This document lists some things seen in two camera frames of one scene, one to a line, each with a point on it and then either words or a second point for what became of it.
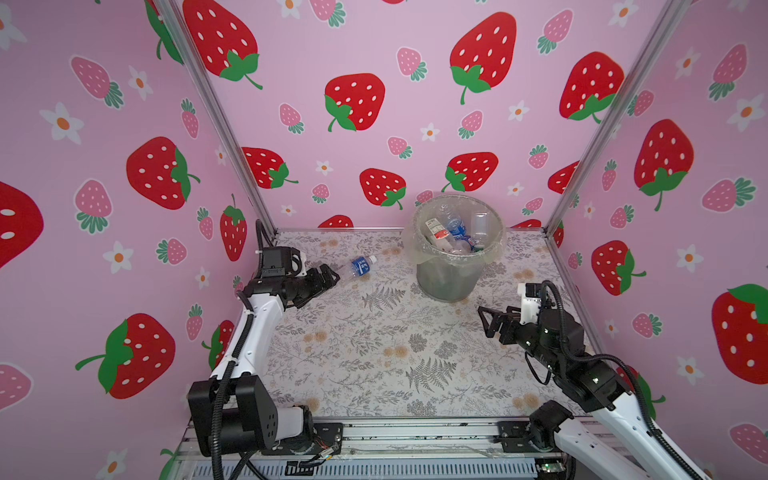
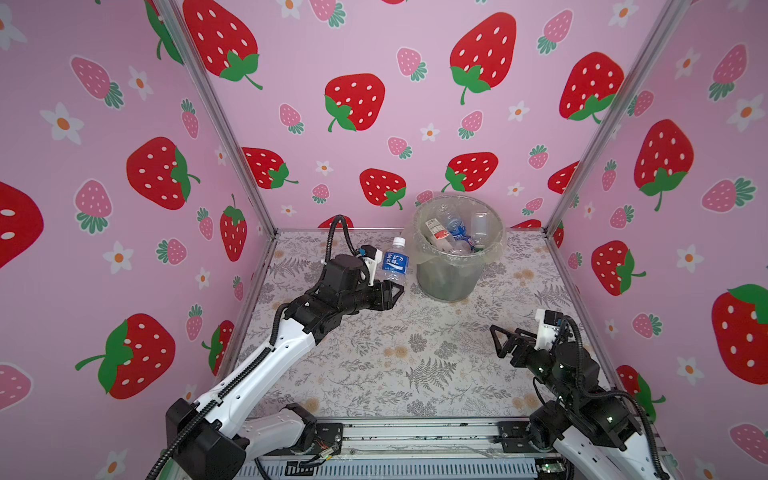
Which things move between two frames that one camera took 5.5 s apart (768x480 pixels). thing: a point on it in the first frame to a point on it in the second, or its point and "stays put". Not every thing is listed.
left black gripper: x=316 y=287 to x=381 y=294
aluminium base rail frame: x=387 y=449 stays put
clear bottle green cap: x=481 y=226 stays put
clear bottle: x=438 y=235 stays put
